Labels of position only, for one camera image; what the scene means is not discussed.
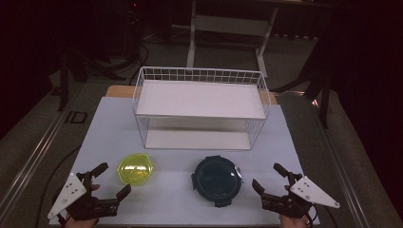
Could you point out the person's right hand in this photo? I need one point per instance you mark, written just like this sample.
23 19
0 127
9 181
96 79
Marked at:
293 222

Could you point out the person's left hand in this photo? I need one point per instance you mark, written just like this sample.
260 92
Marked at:
80 224

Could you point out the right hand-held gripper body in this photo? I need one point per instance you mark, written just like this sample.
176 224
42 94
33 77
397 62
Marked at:
310 191

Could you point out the white metal desk frame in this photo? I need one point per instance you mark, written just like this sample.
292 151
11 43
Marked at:
229 25

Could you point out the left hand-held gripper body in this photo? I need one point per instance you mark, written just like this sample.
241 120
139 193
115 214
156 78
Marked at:
68 193

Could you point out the white table mat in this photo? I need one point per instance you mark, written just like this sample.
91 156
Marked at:
177 196

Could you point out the black metal stand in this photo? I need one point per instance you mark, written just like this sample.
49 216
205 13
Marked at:
324 101

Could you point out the yellow-green plastic bowl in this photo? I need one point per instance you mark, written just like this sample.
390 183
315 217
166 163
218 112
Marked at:
135 169

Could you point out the dark blue lidded container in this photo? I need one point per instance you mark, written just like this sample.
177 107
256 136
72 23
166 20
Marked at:
217 181

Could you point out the metal floor rail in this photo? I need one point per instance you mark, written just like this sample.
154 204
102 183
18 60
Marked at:
345 177
38 148

